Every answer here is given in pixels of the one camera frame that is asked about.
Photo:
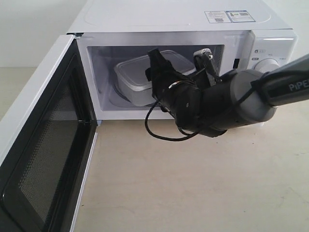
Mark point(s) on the white label sticker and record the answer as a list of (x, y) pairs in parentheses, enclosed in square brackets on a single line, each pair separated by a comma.
[(217, 17)]

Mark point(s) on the white plastic lidded container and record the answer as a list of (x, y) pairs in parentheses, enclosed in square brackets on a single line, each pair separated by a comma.
[(132, 80)]

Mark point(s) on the white microwave door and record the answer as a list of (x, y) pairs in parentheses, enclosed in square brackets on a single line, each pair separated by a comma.
[(46, 142)]

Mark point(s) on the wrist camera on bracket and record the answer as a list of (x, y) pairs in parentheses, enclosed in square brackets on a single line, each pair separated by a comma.
[(204, 59)]

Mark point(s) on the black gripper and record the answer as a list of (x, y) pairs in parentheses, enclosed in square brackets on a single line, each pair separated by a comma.
[(176, 93)]

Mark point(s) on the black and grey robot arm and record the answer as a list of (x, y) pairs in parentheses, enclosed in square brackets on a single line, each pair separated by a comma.
[(209, 104)]

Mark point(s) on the white microwave oven body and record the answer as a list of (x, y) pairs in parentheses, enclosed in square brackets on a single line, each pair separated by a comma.
[(112, 31)]

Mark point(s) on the upper white control knob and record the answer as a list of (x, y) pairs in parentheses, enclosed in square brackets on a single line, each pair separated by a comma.
[(266, 65)]

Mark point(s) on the blue label sticker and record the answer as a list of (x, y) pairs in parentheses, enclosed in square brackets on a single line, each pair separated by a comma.
[(240, 16)]

